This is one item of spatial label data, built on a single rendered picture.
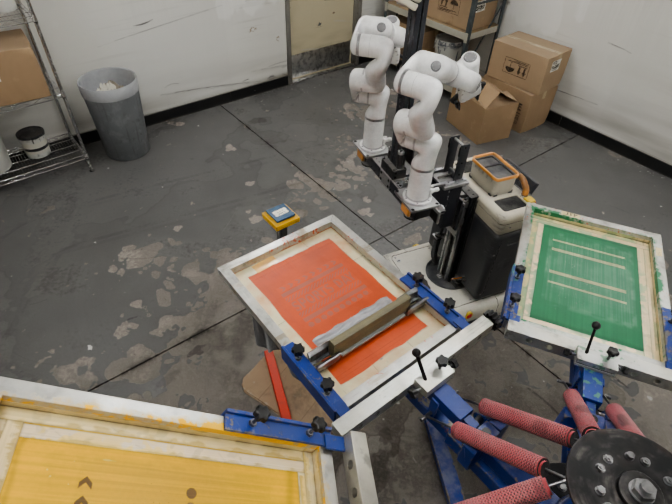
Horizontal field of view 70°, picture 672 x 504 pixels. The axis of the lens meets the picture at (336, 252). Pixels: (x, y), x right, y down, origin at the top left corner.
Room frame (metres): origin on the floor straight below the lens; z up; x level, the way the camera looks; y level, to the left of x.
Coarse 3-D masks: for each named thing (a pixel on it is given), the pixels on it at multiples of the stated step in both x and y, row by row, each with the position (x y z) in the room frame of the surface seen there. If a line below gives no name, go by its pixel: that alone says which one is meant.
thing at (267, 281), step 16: (272, 272) 1.37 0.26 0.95; (288, 272) 1.37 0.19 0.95; (304, 272) 1.38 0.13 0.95; (272, 288) 1.28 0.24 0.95; (288, 304) 1.20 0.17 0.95; (288, 320) 1.12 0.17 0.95; (336, 320) 1.13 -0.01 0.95; (304, 336) 1.05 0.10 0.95; (352, 352) 0.99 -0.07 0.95; (368, 352) 1.00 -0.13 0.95; (384, 352) 1.00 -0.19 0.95; (336, 368) 0.93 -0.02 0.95; (352, 368) 0.93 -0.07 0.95
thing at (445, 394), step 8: (440, 392) 0.80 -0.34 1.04; (448, 392) 0.80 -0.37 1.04; (440, 400) 0.77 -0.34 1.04; (448, 400) 0.77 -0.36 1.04; (456, 400) 0.77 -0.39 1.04; (440, 408) 0.77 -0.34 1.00; (448, 408) 0.75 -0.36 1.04; (456, 408) 0.75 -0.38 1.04; (464, 408) 0.75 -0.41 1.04; (472, 408) 0.75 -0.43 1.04; (448, 416) 0.74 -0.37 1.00; (456, 416) 0.72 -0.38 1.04; (464, 416) 0.72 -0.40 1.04
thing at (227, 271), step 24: (288, 240) 1.53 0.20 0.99; (360, 240) 1.55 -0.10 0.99; (240, 264) 1.37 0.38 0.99; (384, 264) 1.41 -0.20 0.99; (240, 288) 1.24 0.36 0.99; (408, 288) 1.28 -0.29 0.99; (264, 312) 1.13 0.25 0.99; (432, 312) 1.18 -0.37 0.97; (432, 336) 1.05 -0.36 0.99; (408, 360) 0.95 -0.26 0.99; (384, 384) 0.86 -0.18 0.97
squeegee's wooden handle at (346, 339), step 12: (396, 300) 1.15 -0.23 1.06; (408, 300) 1.16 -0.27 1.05; (384, 312) 1.09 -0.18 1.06; (396, 312) 1.13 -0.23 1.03; (360, 324) 1.04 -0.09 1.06; (372, 324) 1.05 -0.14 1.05; (384, 324) 1.09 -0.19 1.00; (336, 336) 0.98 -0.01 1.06; (348, 336) 0.99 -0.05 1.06; (360, 336) 1.02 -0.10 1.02; (336, 348) 0.95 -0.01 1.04
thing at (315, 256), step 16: (304, 256) 1.47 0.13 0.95; (320, 256) 1.47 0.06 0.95; (336, 256) 1.48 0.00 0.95; (352, 272) 1.39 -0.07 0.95; (368, 272) 1.39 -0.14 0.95; (384, 288) 1.30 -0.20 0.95; (352, 304) 1.21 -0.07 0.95; (368, 304) 1.22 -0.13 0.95; (400, 320) 1.15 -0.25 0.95; (416, 320) 1.15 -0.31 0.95; (384, 336) 1.07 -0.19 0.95; (400, 336) 1.07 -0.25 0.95
